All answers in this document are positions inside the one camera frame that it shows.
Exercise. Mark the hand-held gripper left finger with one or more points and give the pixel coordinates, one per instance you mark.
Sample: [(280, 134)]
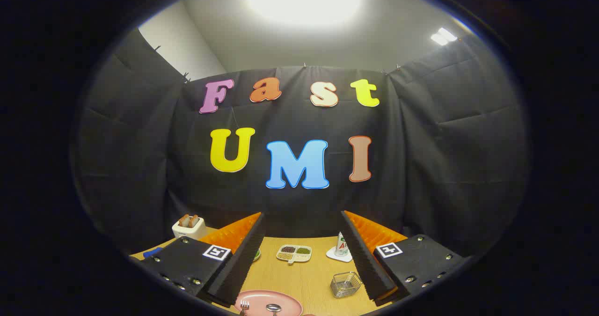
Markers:
[(234, 269)]

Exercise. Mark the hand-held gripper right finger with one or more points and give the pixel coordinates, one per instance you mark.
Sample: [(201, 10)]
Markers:
[(367, 269)]

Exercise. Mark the plate of meat and vegetables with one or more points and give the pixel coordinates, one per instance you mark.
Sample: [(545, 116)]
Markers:
[(256, 255)]

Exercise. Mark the white square coaster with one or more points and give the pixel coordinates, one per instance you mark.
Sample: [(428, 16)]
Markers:
[(338, 256)]

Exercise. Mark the white drink bottle green label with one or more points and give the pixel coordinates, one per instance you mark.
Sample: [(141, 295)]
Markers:
[(342, 246)]

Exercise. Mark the white toaster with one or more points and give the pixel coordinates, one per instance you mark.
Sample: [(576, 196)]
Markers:
[(189, 231)]

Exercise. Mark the pink plate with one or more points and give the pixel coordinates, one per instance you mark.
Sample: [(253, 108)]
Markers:
[(285, 302)]

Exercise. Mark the white divided dish of beans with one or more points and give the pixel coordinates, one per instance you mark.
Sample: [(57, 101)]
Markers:
[(294, 255)]

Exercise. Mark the toast slice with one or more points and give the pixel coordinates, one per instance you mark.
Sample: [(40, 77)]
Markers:
[(184, 220), (193, 221)]

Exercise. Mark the blue cloth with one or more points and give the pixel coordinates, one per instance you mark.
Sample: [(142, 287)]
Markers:
[(152, 252)]

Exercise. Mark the small rectangular ceiling light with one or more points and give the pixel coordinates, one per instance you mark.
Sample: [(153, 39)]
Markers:
[(443, 36)]

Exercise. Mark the large round ceiling light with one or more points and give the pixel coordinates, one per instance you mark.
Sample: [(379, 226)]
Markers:
[(304, 0)]

